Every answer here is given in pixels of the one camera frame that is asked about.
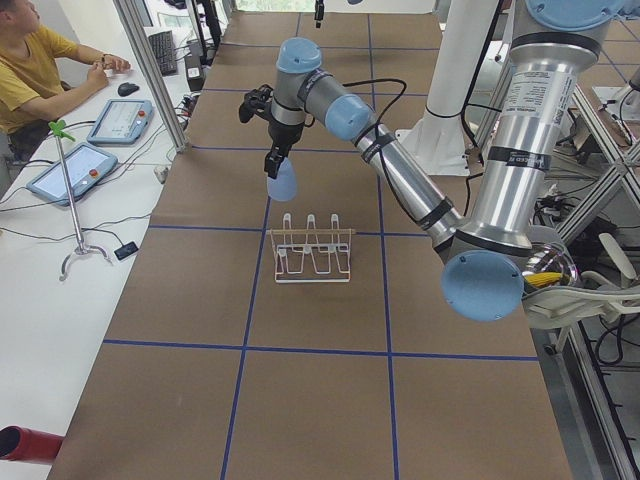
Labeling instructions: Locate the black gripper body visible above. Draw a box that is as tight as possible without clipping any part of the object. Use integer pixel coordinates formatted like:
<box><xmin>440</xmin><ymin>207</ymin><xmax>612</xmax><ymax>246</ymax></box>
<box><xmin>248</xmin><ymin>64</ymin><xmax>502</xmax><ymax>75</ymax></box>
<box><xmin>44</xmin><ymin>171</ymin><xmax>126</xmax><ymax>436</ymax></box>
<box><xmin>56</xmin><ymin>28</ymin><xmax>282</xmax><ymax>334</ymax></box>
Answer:
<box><xmin>268</xmin><ymin>118</ymin><xmax>304</xmax><ymax>150</ymax></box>

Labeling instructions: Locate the light blue plastic cup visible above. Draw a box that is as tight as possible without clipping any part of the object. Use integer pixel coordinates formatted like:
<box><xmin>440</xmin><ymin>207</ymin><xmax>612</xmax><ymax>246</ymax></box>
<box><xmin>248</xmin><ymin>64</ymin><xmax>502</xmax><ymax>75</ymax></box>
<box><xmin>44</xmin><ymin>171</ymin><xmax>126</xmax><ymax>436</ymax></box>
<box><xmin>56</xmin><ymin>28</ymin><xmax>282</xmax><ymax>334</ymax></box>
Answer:
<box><xmin>266</xmin><ymin>158</ymin><xmax>298</xmax><ymax>202</ymax></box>

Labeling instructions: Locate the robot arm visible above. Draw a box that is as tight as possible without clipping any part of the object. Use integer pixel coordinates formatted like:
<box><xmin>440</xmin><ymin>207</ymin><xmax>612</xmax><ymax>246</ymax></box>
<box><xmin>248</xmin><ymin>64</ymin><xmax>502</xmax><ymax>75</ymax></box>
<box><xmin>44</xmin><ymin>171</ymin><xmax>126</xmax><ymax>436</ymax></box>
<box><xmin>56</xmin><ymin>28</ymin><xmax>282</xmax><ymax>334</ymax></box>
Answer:
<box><xmin>265</xmin><ymin>1</ymin><xmax>639</xmax><ymax>321</ymax></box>

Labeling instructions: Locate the black keyboard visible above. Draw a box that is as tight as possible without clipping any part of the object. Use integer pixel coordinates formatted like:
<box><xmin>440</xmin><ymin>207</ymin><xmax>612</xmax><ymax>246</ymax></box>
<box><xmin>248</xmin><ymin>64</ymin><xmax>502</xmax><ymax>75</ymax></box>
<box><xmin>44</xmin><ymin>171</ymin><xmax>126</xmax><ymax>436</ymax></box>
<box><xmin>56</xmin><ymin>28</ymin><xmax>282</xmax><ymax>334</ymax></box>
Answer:
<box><xmin>147</xmin><ymin>31</ymin><xmax>178</xmax><ymax>76</ymax></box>

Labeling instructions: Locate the teach pendant upper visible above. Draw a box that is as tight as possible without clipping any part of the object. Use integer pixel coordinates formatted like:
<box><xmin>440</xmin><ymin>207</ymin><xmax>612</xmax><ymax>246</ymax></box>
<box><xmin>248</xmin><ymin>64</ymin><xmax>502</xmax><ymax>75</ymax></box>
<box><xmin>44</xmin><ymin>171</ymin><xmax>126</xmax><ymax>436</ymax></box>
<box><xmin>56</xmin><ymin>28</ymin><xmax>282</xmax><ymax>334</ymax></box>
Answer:
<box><xmin>86</xmin><ymin>99</ymin><xmax>153</xmax><ymax>146</ymax></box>

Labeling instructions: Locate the teach pendant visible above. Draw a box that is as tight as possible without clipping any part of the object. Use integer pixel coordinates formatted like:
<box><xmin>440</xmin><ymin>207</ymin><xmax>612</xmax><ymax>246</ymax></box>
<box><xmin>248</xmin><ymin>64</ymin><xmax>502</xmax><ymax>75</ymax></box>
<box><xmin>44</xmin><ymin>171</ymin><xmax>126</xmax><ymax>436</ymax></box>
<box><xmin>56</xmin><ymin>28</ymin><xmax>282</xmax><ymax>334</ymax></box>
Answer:
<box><xmin>86</xmin><ymin>99</ymin><xmax>153</xmax><ymax>146</ymax></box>
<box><xmin>26</xmin><ymin>143</ymin><xmax>117</xmax><ymax>206</ymax></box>

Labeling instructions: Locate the black computer mouse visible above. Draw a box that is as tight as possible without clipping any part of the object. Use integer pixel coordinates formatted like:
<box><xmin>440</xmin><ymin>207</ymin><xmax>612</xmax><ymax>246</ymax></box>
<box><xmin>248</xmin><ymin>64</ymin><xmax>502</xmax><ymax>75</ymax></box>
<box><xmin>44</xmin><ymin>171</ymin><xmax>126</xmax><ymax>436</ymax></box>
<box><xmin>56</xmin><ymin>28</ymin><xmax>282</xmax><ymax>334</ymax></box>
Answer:
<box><xmin>117</xmin><ymin>82</ymin><xmax>140</xmax><ymax>97</ymax></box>

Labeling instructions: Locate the black smartphone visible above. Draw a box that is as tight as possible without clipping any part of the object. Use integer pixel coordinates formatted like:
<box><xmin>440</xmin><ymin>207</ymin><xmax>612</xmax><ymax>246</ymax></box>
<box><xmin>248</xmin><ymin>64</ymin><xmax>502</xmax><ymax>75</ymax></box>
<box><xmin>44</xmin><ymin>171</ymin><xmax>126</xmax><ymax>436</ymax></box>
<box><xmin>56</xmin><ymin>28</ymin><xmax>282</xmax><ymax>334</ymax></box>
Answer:
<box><xmin>114</xmin><ymin>241</ymin><xmax>139</xmax><ymax>261</ymax></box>

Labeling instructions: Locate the teach pendant lower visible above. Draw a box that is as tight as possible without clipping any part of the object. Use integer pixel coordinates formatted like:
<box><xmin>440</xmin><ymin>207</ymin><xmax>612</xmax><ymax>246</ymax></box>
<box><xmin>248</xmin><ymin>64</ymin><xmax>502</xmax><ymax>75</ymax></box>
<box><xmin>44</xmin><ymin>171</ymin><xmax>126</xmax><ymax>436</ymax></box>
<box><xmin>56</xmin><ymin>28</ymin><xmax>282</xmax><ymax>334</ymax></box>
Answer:
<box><xmin>26</xmin><ymin>143</ymin><xmax>117</xmax><ymax>206</ymax></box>

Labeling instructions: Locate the white side table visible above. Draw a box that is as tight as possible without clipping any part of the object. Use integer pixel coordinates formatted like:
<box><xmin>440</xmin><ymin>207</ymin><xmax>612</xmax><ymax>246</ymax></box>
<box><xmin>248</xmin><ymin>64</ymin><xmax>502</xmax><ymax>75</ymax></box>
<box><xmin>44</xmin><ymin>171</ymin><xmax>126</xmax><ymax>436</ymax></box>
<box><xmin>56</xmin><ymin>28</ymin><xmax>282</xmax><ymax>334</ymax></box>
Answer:
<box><xmin>0</xmin><ymin>24</ymin><xmax>201</xmax><ymax>480</ymax></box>

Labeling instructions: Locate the man in yellow shirt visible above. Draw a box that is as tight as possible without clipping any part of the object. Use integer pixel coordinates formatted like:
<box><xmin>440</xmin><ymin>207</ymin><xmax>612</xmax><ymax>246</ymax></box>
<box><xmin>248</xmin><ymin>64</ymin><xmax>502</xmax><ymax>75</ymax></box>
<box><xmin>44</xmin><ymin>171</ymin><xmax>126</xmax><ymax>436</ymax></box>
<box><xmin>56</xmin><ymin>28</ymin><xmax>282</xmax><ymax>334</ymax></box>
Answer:
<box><xmin>1</xmin><ymin>1</ymin><xmax>130</xmax><ymax>161</ymax></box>

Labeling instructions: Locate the red cylinder bottle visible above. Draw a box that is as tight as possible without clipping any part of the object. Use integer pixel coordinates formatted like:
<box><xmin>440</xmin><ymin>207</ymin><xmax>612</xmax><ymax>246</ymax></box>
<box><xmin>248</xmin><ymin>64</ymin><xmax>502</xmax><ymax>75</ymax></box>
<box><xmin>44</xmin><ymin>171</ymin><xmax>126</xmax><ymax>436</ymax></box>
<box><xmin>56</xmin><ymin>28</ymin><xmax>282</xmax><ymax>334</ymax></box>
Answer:
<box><xmin>1</xmin><ymin>426</ymin><xmax>64</xmax><ymax>465</ymax></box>

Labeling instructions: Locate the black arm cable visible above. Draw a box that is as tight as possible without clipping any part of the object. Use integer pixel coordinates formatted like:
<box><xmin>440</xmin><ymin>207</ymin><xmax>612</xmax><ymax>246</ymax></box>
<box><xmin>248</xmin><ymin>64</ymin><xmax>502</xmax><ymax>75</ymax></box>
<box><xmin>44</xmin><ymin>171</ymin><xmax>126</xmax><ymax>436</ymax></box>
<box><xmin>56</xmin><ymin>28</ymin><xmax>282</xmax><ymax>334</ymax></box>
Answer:
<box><xmin>304</xmin><ymin>77</ymin><xmax>409</xmax><ymax>131</ymax></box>

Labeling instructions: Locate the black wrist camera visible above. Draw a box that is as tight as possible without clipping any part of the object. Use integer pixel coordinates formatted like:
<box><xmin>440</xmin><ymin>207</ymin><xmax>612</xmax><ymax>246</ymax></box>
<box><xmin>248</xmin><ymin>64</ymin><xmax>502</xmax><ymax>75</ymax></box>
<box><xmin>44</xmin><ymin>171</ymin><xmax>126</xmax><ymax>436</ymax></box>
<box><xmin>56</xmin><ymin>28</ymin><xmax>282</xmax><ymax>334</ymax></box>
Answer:
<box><xmin>238</xmin><ymin>84</ymin><xmax>273</xmax><ymax>124</ymax></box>

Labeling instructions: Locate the white wire cup holder rack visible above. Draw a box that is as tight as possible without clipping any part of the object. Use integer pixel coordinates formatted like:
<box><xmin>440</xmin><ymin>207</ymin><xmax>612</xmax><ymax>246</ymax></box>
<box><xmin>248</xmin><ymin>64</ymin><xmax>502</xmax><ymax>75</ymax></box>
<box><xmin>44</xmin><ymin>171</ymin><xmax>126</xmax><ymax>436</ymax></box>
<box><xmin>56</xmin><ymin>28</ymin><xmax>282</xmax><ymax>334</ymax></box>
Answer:
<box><xmin>267</xmin><ymin>212</ymin><xmax>356</xmax><ymax>284</ymax></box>

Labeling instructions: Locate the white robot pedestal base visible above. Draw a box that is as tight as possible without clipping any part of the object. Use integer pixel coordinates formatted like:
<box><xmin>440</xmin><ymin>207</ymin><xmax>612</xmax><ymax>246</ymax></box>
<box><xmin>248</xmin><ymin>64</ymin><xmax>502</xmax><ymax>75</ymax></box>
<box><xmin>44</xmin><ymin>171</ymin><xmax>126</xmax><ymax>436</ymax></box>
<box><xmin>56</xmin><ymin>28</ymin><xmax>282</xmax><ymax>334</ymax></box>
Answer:
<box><xmin>396</xmin><ymin>0</ymin><xmax>500</xmax><ymax>176</ymax></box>

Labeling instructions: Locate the aluminium frame post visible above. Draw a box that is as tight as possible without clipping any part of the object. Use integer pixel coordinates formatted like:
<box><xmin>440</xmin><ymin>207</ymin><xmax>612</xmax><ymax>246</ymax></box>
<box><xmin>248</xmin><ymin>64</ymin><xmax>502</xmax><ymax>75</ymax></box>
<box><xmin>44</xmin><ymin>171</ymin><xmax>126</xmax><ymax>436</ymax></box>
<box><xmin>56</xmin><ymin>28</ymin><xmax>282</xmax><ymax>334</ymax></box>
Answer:
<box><xmin>113</xmin><ymin>0</ymin><xmax>187</xmax><ymax>153</ymax></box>

